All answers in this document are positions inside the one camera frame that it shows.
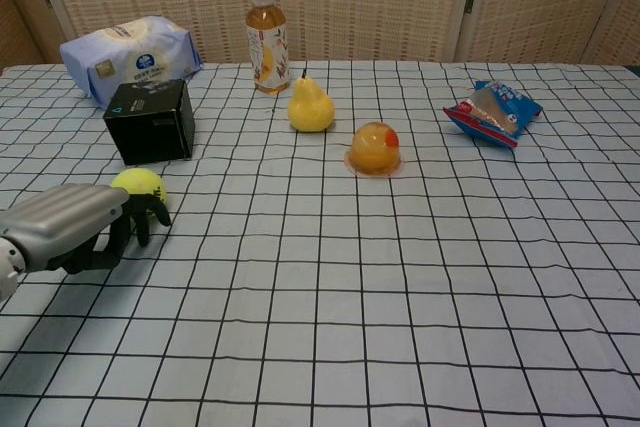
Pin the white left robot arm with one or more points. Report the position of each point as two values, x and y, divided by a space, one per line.
6 269

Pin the grid pattern tablecloth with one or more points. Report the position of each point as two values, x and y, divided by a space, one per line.
320 272

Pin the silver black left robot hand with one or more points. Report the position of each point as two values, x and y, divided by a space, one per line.
65 217

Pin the blue red snack packet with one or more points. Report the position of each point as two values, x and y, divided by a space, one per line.
495 114

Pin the amber tea drink bottle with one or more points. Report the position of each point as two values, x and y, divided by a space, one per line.
268 47

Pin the black cardboard box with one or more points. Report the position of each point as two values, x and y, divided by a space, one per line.
150 124

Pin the yellow tennis ball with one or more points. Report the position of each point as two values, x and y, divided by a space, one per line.
142 185

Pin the orange fruit jelly cup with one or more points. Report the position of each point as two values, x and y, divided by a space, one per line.
374 149

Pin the blue wet wipes pack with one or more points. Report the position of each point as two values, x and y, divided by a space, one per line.
130 54

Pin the yellow pear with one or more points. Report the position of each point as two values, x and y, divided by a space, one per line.
310 106

